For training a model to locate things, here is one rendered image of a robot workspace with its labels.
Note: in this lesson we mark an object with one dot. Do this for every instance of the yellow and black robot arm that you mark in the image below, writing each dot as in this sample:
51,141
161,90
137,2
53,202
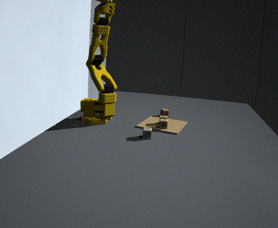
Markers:
98,111

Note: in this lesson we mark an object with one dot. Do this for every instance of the tan mat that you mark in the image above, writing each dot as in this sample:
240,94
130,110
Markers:
174,126

